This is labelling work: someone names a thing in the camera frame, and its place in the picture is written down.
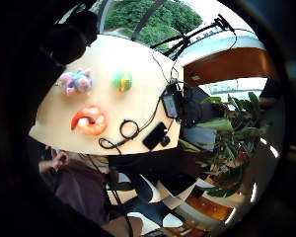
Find pastel pink blue plush toy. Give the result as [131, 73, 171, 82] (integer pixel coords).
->
[57, 67, 94, 97]

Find green yellow striped ball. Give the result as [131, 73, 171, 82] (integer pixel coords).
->
[111, 70, 134, 93]

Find black tripod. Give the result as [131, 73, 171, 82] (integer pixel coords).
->
[150, 14, 239, 61]

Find black flat phone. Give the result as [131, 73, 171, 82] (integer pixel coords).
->
[142, 121, 169, 151]

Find small black round device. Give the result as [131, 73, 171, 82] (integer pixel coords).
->
[160, 134, 172, 148]

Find black bag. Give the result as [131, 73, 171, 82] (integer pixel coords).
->
[182, 86, 223, 128]

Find the person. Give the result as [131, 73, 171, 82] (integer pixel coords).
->
[38, 148, 144, 237]

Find green leafy potted plant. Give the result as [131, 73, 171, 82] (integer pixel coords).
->
[179, 91, 274, 199]

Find thin black cable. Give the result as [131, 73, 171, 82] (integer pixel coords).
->
[98, 48, 184, 151]

